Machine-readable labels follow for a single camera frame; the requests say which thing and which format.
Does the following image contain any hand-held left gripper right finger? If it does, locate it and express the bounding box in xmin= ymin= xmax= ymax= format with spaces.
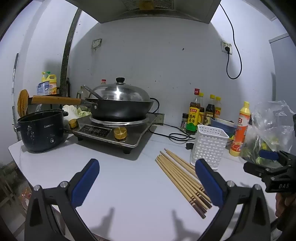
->
xmin=195 ymin=159 xmax=278 ymax=241

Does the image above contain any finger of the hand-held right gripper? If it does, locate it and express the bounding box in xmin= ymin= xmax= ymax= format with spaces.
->
xmin=258 ymin=150 xmax=287 ymax=162
xmin=243 ymin=161 xmax=278 ymax=179

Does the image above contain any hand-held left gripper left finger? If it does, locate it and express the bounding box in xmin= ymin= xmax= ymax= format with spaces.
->
xmin=24 ymin=159 xmax=100 ymax=241

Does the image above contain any bunch of wooden chopsticks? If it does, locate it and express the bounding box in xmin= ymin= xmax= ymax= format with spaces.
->
xmin=155 ymin=148 xmax=213 ymax=219

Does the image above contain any white plastic basket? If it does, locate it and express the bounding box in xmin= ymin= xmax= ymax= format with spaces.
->
xmin=190 ymin=124 xmax=230 ymax=171

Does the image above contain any person's right hand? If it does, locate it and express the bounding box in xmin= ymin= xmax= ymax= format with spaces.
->
xmin=275 ymin=190 xmax=296 ymax=218

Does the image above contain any plastic bag of greens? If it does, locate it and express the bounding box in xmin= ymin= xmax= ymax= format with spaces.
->
xmin=240 ymin=100 xmax=296 ymax=165

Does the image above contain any orange dish soap bottle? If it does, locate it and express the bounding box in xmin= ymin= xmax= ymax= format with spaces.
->
xmin=229 ymin=101 xmax=251 ymax=157

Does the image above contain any blue bowl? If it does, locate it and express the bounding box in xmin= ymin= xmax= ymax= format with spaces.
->
xmin=211 ymin=118 xmax=236 ymax=137

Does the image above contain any black rice cooker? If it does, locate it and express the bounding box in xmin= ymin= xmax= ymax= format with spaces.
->
xmin=14 ymin=109 xmax=69 ymax=153

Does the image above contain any yellow oil bottle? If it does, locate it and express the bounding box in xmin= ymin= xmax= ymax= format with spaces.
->
xmin=214 ymin=96 xmax=222 ymax=119

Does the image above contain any brown sauce bottle red cap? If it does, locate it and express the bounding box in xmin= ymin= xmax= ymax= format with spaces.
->
xmin=186 ymin=88 xmax=201 ymax=135

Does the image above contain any dark brown chopstick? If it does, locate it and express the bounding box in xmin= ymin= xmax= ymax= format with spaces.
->
xmin=200 ymin=113 xmax=234 ymax=123

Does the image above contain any silver induction cooker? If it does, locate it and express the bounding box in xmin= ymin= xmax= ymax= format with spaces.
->
xmin=72 ymin=113 xmax=160 ymax=154

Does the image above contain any dark soy sauce bottle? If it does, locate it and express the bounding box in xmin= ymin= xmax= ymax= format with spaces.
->
xmin=205 ymin=95 xmax=216 ymax=118

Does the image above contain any napa cabbage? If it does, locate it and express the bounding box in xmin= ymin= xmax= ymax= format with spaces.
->
xmin=62 ymin=105 xmax=92 ymax=121

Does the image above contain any clear glass bottle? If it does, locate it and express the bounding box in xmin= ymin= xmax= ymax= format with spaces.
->
xmin=77 ymin=86 xmax=89 ymax=100

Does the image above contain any metal spatula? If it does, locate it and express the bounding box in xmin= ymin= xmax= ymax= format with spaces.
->
xmin=81 ymin=85 xmax=102 ymax=100

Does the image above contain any steel wok lid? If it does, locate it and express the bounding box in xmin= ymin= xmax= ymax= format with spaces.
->
xmin=89 ymin=77 xmax=151 ymax=102

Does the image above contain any brown wooden spatula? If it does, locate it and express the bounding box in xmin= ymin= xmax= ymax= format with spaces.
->
xmin=18 ymin=89 xmax=30 ymax=117

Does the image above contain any yellow detergent jug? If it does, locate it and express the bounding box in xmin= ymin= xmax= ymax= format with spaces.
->
xmin=42 ymin=71 xmax=57 ymax=95

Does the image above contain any blue packet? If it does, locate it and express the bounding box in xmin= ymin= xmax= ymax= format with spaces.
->
xmin=36 ymin=81 xmax=50 ymax=96

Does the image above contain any dark vertical pipe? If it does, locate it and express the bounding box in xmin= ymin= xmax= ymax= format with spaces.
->
xmin=60 ymin=9 xmax=82 ymax=98

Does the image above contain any grey range hood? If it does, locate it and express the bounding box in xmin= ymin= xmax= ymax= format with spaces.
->
xmin=66 ymin=0 xmax=222 ymax=24

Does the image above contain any black cooker power cable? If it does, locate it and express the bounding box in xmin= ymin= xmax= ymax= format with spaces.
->
xmin=149 ymin=97 xmax=197 ymax=150

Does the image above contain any black wok wooden handle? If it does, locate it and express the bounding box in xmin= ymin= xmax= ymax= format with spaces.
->
xmin=31 ymin=95 xmax=155 ymax=121

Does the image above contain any black hood power cable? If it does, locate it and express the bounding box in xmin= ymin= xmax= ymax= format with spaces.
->
xmin=218 ymin=2 xmax=242 ymax=80

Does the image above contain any white wall socket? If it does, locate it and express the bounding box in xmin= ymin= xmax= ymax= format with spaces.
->
xmin=221 ymin=41 xmax=232 ymax=55

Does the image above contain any grey wall pipe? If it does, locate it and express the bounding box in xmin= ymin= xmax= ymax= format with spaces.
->
xmin=10 ymin=53 xmax=19 ymax=116

